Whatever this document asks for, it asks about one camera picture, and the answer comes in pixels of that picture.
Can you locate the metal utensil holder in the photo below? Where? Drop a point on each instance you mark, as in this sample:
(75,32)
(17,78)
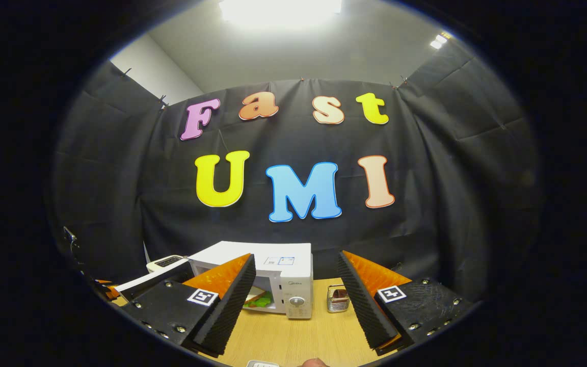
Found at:
(338,300)

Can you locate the white toaster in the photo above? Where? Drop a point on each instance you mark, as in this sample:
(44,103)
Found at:
(168,261)

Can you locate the black backdrop cloth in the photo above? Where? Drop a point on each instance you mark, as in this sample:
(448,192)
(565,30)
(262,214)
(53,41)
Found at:
(451,178)

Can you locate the large ceiling light panel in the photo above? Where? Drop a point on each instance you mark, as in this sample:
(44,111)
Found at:
(278,11)

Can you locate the small white plate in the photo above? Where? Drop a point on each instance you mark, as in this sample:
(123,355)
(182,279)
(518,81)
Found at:
(263,364)

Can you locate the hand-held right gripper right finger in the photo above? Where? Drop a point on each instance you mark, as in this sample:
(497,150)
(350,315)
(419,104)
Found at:
(362,306)

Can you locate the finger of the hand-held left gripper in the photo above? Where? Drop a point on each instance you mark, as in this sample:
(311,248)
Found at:
(110,290)

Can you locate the small ceiling light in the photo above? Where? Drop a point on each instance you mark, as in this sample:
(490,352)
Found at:
(440,41)

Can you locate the sandwich with green lettuce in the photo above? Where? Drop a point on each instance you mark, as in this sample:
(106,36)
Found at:
(259,300)

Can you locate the white microwave oven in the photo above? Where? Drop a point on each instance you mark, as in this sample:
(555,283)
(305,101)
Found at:
(283,270)

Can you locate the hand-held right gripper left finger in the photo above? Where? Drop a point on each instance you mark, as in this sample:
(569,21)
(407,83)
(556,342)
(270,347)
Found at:
(230,311)

